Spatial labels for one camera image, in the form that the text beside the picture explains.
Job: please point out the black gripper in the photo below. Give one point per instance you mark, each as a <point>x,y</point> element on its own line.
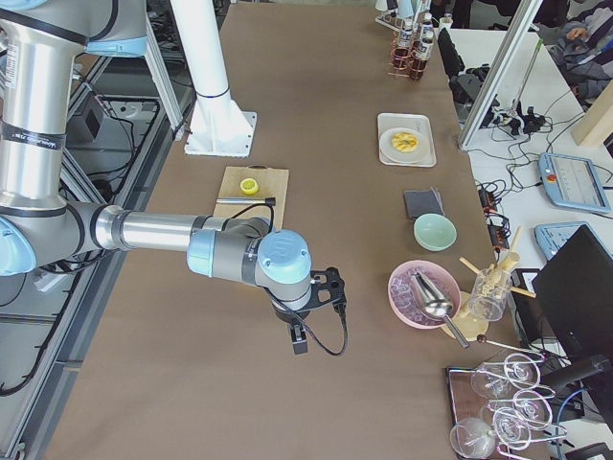
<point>286,317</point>

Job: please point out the tea bottle white cap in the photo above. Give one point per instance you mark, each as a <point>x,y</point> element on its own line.
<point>404,43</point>

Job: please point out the cream serving tray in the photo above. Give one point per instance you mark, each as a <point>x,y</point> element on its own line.
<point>419,123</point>

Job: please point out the tea bottle in rack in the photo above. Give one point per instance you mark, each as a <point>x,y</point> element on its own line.
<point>421,52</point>

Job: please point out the pink bowl with ice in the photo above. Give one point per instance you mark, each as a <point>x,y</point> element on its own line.
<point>403,300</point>

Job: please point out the steel muddler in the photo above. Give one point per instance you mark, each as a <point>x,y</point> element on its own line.
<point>246,201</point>

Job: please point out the steel ice scoop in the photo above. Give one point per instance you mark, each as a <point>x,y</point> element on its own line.
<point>434,304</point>

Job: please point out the wooden cutting board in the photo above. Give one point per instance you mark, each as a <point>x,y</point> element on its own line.
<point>273,182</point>

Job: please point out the half lemon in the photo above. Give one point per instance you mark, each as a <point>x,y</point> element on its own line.
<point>249,186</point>

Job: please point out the mint green bowl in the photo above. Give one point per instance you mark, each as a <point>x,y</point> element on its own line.
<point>434,232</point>

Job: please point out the grey folded cloth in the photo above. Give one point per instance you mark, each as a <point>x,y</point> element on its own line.
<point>419,203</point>

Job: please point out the wooden mug stand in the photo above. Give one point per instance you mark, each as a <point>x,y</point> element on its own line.
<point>466,322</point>

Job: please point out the glass mug on stand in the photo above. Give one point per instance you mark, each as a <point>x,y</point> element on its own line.
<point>488,297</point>

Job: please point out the white plate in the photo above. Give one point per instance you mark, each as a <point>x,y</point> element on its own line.
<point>400,157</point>

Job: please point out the wine glass rack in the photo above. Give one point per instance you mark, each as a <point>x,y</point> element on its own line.
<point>500,408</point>

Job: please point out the blue teach pendant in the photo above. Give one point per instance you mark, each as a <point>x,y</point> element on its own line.
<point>551,237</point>
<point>572,182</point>

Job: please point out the black monitor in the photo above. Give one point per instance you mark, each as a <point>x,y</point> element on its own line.
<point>574,291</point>

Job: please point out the pastel cup rack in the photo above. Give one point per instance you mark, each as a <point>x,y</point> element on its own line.
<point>393,13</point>

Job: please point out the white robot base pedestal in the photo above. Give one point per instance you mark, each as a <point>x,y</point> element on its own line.
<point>218,127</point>

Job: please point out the copper wire bottle rack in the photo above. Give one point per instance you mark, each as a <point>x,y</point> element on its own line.
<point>391,70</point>

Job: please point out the aluminium frame post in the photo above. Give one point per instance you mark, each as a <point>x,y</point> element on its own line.
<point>520,24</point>

